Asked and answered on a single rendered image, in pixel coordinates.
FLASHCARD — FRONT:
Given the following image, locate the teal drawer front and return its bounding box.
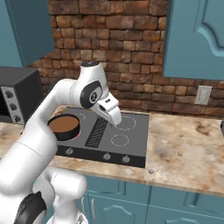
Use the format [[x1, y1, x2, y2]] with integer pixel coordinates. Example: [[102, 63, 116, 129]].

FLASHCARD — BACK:
[[83, 174, 151, 206], [149, 185, 224, 217]]

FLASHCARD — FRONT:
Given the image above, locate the teal wall cupboard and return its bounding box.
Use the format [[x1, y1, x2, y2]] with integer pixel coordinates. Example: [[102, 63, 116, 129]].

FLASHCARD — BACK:
[[0, 0, 56, 69]]

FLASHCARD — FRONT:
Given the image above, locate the dark grey hob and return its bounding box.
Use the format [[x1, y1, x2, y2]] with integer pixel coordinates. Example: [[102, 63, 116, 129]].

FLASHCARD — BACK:
[[54, 106, 151, 169]]

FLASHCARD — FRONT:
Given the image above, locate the teal base cupboard door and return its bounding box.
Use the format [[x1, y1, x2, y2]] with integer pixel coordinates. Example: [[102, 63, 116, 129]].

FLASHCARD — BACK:
[[76, 195, 90, 223], [87, 193, 149, 224], [144, 205, 224, 224]]

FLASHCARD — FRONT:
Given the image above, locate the silver cupboard handle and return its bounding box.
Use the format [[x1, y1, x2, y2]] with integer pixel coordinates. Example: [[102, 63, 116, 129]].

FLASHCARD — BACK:
[[90, 198, 97, 222], [80, 196, 87, 217]]

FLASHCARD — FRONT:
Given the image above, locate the teal wall cupboard door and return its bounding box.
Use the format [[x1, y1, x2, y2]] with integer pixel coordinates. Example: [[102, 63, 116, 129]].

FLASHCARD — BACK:
[[162, 0, 224, 81]]

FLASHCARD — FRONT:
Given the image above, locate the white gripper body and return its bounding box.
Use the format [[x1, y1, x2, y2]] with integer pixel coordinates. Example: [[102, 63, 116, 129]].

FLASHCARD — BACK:
[[99, 105, 123, 127]]

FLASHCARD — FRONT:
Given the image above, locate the grey wall socket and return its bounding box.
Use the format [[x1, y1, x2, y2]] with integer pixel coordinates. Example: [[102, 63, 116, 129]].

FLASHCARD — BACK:
[[193, 85, 214, 106]]

